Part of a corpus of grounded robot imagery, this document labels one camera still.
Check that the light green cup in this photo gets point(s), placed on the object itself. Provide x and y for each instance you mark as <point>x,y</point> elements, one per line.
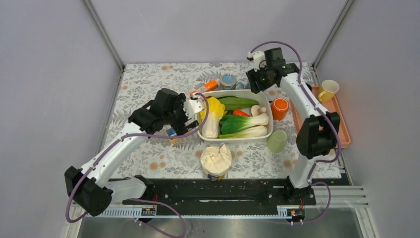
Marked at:
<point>277,141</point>

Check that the floral tablecloth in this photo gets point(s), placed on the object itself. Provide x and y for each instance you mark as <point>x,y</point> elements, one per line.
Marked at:
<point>161,158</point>

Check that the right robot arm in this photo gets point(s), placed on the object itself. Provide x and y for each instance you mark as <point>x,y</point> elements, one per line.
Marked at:
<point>319,131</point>

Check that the pink tray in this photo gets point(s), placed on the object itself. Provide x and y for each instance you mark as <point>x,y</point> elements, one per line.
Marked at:
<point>332,106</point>

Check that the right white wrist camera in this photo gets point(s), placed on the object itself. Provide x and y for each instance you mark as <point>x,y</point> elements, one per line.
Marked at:
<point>258,59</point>

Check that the lower bok choy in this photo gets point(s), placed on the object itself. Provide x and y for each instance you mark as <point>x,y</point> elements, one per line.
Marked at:
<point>255,131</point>

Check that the napa cabbage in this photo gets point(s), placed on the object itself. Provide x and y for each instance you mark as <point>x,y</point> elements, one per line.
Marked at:
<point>217,110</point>

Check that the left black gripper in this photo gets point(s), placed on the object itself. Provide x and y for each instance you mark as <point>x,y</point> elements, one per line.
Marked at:
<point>180,127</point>

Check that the upper bok choy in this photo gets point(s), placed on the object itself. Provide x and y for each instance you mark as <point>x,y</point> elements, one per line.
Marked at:
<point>233,123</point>

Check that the red pepper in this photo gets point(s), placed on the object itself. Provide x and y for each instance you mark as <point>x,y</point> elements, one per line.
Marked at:
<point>240,113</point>

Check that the yellow mug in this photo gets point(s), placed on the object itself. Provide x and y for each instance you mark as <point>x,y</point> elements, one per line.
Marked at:
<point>327,90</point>

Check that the orange mug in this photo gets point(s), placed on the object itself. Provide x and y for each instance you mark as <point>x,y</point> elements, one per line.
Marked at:
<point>279,108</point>

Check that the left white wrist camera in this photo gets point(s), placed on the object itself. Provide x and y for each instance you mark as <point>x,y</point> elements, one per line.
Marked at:
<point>192,107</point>

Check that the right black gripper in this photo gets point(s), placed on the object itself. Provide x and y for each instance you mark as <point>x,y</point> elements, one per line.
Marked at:
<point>253,76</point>

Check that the white rectangular basin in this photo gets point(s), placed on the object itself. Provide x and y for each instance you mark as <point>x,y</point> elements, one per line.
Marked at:
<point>243,93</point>

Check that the light blue floral mug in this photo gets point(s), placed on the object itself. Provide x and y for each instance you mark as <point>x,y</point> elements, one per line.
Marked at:
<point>229,82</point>

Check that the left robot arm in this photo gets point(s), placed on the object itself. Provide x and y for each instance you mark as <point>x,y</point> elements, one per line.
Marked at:
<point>90,186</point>

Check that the paper covered can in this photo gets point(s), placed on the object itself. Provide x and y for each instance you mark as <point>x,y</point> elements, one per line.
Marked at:
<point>216,161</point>

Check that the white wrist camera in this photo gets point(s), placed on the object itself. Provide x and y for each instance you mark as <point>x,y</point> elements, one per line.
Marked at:
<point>192,107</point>
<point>258,59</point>

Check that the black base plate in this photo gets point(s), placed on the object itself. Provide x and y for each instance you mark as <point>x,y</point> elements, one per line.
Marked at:
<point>237,197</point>

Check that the green leaf vegetable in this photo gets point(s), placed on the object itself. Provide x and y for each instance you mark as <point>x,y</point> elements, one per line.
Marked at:
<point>237,103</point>

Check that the blue orange box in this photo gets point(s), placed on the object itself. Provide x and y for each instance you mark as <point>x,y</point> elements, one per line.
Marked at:
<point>172,133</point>

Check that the bok choy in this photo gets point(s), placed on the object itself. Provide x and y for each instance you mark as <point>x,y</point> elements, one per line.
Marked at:
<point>255,131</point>
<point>233,123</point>

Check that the king oyster mushroom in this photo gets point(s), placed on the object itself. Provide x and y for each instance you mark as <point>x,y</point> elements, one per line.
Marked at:
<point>257,110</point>

